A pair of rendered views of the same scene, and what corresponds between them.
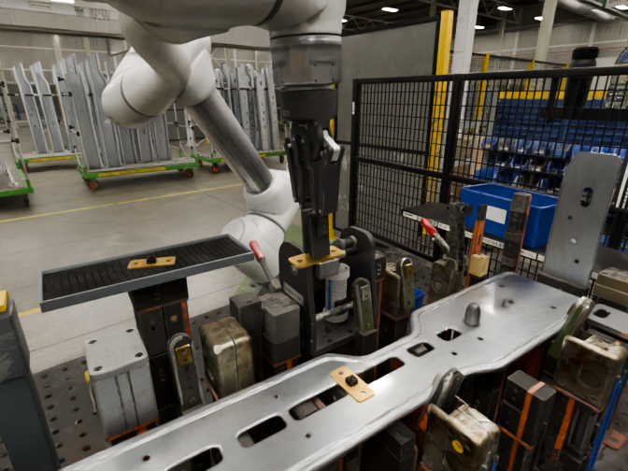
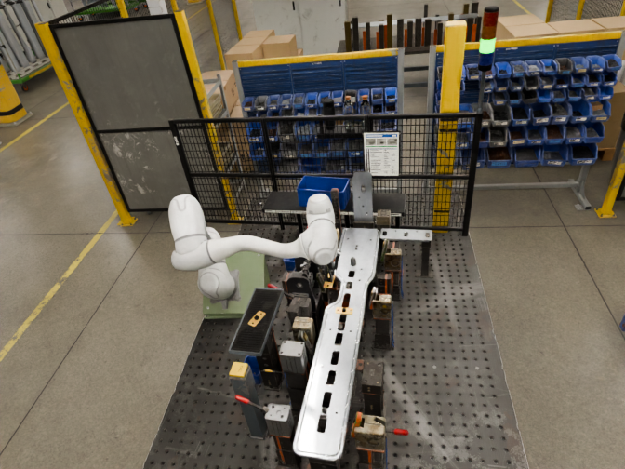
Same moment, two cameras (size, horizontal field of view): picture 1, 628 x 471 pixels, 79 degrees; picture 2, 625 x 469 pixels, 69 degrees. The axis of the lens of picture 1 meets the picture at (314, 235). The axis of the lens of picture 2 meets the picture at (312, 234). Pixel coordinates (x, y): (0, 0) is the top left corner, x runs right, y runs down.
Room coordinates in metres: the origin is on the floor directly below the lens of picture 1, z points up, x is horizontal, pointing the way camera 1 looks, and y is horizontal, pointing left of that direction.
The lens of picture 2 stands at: (-0.56, 0.97, 2.60)
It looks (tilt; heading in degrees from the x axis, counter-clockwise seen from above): 37 degrees down; 320
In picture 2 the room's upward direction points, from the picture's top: 8 degrees counter-clockwise
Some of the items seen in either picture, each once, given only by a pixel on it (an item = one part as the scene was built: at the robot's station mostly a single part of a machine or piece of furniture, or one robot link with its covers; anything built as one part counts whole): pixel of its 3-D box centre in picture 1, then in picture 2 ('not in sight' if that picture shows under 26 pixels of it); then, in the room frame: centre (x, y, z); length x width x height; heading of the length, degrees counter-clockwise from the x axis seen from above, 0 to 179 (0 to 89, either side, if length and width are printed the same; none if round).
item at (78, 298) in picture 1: (153, 264); (258, 319); (0.68, 0.31, 1.16); 0.37 x 0.14 x 0.02; 124
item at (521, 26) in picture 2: not in sight; (552, 88); (1.20, -4.05, 0.67); 1.20 x 0.80 x 1.35; 41
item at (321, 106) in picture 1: (309, 124); not in sight; (0.54, 0.01, 1.43); 0.08 x 0.07 x 0.09; 31
